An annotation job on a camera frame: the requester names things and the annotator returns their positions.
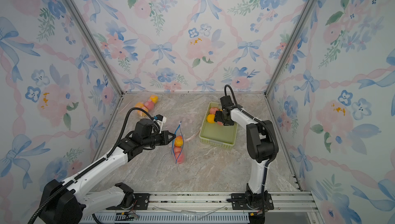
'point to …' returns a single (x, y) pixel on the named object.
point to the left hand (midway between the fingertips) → (177, 135)
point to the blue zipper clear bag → (178, 131)
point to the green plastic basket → (216, 134)
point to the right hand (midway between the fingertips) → (222, 118)
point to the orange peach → (178, 141)
